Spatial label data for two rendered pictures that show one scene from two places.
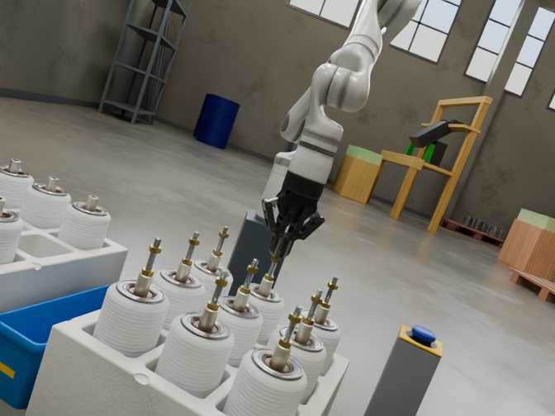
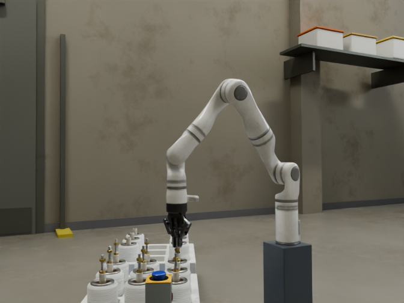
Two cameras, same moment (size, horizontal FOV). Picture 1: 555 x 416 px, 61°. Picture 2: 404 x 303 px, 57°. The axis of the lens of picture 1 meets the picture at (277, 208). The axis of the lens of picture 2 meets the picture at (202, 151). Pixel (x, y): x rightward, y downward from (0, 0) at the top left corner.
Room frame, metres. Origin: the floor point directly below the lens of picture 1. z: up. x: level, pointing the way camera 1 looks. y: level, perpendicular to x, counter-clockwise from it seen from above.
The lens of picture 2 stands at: (0.50, -1.33, 0.64)
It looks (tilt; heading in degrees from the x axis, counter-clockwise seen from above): 1 degrees up; 70
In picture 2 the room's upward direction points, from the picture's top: straight up
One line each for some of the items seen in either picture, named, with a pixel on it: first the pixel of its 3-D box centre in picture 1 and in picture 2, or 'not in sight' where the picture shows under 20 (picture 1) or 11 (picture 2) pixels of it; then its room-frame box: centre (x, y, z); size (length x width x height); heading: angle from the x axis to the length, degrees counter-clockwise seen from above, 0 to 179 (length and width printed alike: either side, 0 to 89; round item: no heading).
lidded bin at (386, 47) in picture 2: not in sight; (392, 53); (4.47, 2.36, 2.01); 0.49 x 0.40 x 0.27; 5
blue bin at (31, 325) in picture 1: (73, 338); not in sight; (0.82, 0.27, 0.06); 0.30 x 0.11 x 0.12; 162
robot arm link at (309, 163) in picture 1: (308, 159); (180, 193); (0.89, -0.02, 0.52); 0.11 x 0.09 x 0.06; 25
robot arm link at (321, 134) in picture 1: (326, 108); (175, 166); (0.88, -0.02, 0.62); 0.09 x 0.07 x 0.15; 79
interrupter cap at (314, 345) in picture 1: (301, 339); (139, 281); (0.73, -0.11, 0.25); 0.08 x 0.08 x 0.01
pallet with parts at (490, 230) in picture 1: (471, 227); not in sight; (8.89, -3.56, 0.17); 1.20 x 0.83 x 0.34; 95
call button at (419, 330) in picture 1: (422, 336); (159, 276); (0.75, -0.30, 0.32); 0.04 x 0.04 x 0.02
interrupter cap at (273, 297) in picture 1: (263, 293); (177, 270); (0.87, -0.03, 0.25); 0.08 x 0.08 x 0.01
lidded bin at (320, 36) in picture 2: not in sight; (320, 42); (3.26, 2.24, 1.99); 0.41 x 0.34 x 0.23; 5
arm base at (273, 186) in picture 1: (279, 194); (286, 222); (1.35, 0.01, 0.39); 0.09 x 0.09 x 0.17; 5
